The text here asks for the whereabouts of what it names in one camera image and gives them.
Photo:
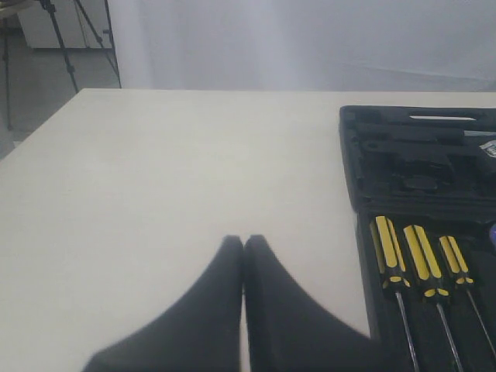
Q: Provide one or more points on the large yellow black screwdriver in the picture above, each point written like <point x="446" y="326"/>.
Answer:
<point x="391" y="265"/>

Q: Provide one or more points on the white backdrop curtain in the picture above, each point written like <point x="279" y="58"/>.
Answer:
<point x="306" y="45"/>

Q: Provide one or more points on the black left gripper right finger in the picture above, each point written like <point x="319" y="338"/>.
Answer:
<point x="289" y="331"/>

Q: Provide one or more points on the medium yellow black screwdriver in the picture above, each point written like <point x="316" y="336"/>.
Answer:
<point x="431" y="280"/>

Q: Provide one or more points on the small yellow black screwdriver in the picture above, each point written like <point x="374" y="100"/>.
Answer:
<point x="461" y="277"/>

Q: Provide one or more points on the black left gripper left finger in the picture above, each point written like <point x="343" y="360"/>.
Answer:
<point x="199" y="332"/>

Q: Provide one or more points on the black plastic tool case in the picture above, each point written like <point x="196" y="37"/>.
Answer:
<point x="423" y="166"/>

